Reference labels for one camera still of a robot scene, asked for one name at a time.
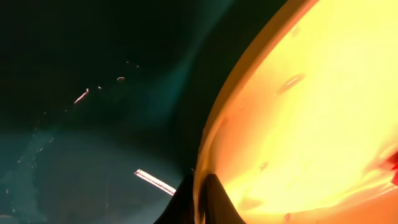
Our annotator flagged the green plate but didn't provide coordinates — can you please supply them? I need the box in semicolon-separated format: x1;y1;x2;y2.
193;0;397;223

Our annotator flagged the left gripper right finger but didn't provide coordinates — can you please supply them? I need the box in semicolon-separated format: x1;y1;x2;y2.
198;174;246;224

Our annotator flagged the teal plastic serving tray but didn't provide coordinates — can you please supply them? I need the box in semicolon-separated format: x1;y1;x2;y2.
1;0;283;223

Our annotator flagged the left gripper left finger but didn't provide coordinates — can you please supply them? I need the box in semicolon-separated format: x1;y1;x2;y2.
154;174;195;224

